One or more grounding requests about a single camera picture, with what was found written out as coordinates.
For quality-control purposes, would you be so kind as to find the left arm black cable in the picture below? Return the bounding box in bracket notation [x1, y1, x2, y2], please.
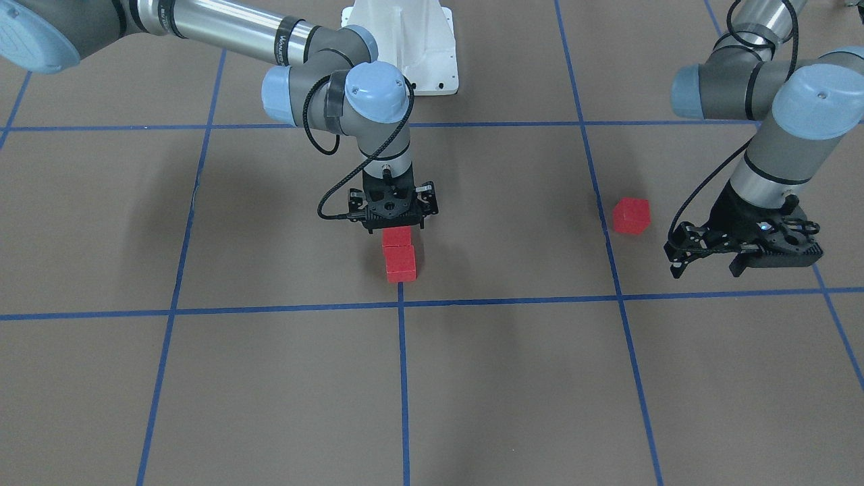
[667, 0, 801, 250]

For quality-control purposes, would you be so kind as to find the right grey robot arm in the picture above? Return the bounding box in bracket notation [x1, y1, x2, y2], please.
[1, 1, 439, 232]

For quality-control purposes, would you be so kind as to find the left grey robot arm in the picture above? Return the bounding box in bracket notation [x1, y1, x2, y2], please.
[664, 1, 863, 279]

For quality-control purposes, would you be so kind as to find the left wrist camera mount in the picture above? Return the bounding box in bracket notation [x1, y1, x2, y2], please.
[664, 221, 709, 268]

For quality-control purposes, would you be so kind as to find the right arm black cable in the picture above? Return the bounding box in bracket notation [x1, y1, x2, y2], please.
[302, 71, 416, 221]

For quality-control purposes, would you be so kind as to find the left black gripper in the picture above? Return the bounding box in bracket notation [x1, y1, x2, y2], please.
[672, 184, 824, 279]

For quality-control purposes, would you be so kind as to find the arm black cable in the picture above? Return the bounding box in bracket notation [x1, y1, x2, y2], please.
[667, 0, 801, 250]
[302, 71, 416, 221]

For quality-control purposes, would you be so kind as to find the red block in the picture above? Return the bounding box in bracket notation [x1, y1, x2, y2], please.
[613, 197, 652, 235]
[381, 225, 412, 247]

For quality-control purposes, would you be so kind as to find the white pedestal base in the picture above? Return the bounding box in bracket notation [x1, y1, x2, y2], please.
[342, 1, 460, 96]

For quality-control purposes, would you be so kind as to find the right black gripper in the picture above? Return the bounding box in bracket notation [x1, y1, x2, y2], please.
[361, 168, 425, 232]

